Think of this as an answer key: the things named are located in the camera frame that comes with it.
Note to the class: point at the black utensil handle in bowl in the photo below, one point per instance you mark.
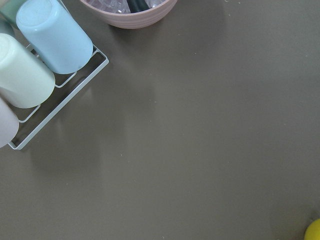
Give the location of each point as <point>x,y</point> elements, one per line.
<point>136,6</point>

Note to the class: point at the pink ribbed bowl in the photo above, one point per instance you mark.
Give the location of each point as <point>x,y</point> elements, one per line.
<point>132,20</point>

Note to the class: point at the dark green plastic cup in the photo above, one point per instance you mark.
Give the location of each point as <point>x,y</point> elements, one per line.
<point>9,9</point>

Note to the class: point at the pale pink plastic cup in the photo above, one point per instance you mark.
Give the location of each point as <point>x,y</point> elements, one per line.
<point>9,124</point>

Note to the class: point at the pale green plastic cup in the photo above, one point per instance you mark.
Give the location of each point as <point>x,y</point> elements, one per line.
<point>25,82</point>

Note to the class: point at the white wire cup rack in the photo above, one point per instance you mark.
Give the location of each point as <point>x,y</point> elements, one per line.
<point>67,86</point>

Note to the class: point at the light blue plastic cup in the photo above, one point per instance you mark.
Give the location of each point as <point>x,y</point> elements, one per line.
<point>58,39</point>

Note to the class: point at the yellow lemon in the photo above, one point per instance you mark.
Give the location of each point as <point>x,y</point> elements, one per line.
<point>313,231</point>

